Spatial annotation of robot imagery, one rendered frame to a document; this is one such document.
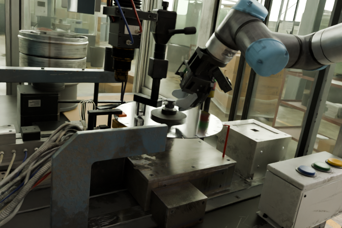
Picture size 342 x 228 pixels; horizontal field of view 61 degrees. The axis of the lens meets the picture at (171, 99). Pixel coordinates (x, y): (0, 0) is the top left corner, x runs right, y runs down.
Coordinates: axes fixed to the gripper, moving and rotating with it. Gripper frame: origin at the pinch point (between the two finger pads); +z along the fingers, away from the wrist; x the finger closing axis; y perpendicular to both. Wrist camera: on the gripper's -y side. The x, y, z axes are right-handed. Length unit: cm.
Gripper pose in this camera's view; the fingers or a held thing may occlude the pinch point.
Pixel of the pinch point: (182, 108)
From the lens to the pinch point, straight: 85.5
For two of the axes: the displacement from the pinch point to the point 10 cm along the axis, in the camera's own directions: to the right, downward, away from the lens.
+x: 2.6, 7.1, -6.5
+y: -8.3, -1.7, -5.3
